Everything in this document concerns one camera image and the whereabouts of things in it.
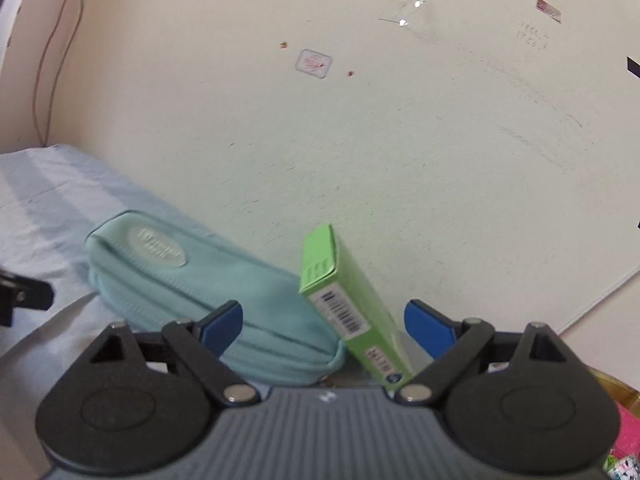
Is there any long green box with barcode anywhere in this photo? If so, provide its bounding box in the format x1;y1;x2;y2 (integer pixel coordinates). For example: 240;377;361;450
298;223;416;393

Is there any pink tin box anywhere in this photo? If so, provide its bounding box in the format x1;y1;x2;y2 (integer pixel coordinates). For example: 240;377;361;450
585;367;640;461

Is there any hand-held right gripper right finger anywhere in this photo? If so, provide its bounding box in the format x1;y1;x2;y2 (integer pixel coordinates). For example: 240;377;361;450
392;299;581;406

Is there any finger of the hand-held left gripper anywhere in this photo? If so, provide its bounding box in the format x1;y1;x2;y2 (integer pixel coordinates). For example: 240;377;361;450
0;269;54;328

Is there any teal pencil case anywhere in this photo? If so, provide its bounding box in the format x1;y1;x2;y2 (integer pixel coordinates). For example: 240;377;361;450
84;209;346;386

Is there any panda print tissue pack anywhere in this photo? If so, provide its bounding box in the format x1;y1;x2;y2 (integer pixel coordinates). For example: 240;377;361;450
602;452;640;480

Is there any square pale wall sticker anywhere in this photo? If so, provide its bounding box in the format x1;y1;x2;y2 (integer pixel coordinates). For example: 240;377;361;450
295;48;335;80

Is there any thin red wall cable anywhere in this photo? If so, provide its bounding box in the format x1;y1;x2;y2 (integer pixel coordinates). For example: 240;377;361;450
31;0;86;147

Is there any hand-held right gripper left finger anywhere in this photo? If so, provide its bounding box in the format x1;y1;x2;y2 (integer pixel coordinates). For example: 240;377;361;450
90;300;261;406

